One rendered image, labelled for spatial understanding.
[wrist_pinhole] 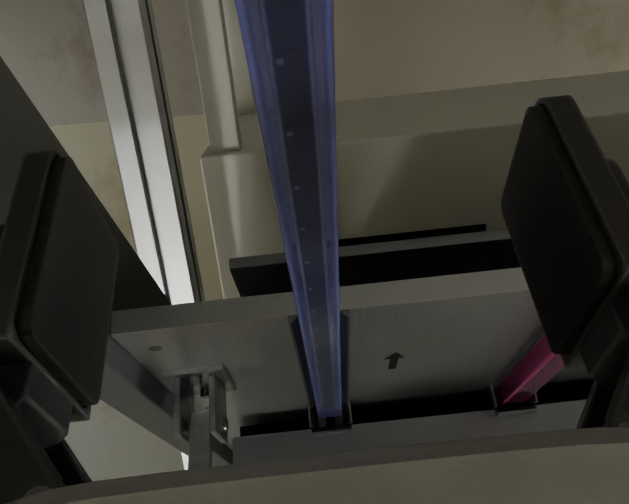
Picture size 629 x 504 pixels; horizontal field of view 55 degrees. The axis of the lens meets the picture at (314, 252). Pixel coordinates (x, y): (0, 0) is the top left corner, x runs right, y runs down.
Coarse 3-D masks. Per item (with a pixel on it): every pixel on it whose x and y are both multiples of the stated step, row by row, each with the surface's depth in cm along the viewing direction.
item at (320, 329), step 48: (240, 0) 8; (288, 0) 8; (288, 48) 9; (288, 96) 10; (288, 144) 11; (288, 192) 13; (336, 192) 13; (288, 240) 15; (336, 240) 15; (336, 288) 18; (336, 336) 22; (336, 384) 28
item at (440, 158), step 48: (192, 0) 55; (240, 48) 82; (240, 96) 84; (384, 96) 88; (432, 96) 83; (480, 96) 78; (528, 96) 74; (576, 96) 71; (624, 96) 67; (240, 144) 60; (336, 144) 59; (384, 144) 59; (432, 144) 59; (480, 144) 60; (624, 144) 60; (240, 192) 60; (384, 192) 61; (432, 192) 61; (480, 192) 61; (240, 240) 62; (384, 240) 62
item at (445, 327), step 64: (256, 256) 29; (384, 256) 29; (448, 256) 30; (512, 256) 30; (128, 320) 23; (192, 320) 23; (256, 320) 23; (384, 320) 24; (448, 320) 25; (512, 320) 26; (256, 384) 31; (384, 384) 34; (448, 384) 35; (576, 384) 38
